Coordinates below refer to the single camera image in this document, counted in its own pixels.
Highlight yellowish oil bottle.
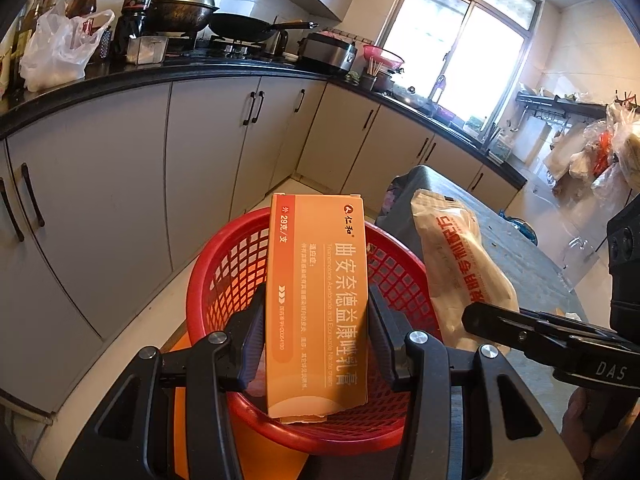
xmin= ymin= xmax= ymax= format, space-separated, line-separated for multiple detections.
xmin=12 ymin=0 xmax=51 ymax=86

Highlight kitchen window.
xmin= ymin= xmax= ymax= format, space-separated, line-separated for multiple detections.
xmin=375 ymin=0 xmax=543 ymax=136

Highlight plain white plastic bag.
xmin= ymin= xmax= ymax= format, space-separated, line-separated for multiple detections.
xmin=19 ymin=9 xmax=117 ymax=93

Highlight black frying pan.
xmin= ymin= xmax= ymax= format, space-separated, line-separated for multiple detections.
xmin=207 ymin=12 xmax=319 ymax=45

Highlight steel square container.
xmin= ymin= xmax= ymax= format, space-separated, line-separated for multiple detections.
xmin=126 ymin=35 xmax=168 ymax=65

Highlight dark cooking pot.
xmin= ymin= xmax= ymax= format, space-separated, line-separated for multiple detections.
xmin=377 ymin=67 xmax=401 ymax=93

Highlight orange medicine box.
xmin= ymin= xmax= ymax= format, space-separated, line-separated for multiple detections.
xmin=266 ymin=192 xmax=371 ymax=426

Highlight gas stove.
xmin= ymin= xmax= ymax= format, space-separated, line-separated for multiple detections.
xmin=165 ymin=35 xmax=296 ymax=63

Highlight red plastic basket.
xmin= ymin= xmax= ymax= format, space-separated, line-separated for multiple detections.
xmin=186 ymin=206 xmax=443 ymax=457

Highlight steel dish rack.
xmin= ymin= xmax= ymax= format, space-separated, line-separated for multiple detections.
xmin=515 ymin=90 xmax=608 ymax=121

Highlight glass pot lid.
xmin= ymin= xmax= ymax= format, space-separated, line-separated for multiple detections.
xmin=395 ymin=85 xmax=441 ymax=111

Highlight orange stool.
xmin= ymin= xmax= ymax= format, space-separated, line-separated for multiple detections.
xmin=167 ymin=330 xmax=326 ymax=480

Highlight steel wok with lid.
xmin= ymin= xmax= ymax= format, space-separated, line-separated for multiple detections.
xmin=150 ymin=0 xmax=220 ymax=36

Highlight striped white snack bag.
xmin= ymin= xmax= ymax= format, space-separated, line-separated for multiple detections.
xmin=410 ymin=189 xmax=521 ymax=356

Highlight hanging plastic bags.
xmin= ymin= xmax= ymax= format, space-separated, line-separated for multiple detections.
xmin=545 ymin=100 xmax=640 ymax=201

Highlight kitchen base cabinets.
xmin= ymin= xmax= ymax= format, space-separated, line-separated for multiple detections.
xmin=0 ymin=77 xmax=521 ymax=421

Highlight person's right hand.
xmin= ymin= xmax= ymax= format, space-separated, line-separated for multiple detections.
xmin=561 ymin=388 xmax=595 ymax=462

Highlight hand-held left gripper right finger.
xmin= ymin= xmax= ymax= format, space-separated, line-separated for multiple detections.
xmin=368 ymin=285 xmax=585 ymax=480

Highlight chopsticks holder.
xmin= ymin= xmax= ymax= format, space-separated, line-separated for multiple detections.
xmin=361 ymin=57 xmax=383 ymax=92

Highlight black kitchen countertop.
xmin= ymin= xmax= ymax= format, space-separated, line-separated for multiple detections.
xmin=0 ymin=57 xmax=528 ymax=191

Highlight yellow cap soy sauce bottle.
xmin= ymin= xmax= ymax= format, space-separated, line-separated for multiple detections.
xmin=114 ymin=0 xmax=157 ymax=56

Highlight pink plastic basin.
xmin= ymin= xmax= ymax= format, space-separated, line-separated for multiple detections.
xmin=362 ymin=44 xmax=405 ymax=72

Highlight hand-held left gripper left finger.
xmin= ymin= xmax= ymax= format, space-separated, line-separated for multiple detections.
xmin=56 ymin=284 xmax=267 ymax=480

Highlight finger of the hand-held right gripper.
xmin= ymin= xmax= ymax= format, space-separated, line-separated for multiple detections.
xmin=461 ymin=301 xmax=627 ymax=369

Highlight rice cooker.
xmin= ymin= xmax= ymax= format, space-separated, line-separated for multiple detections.
xmin=297 ymin=32 xmax=357 ymax=73

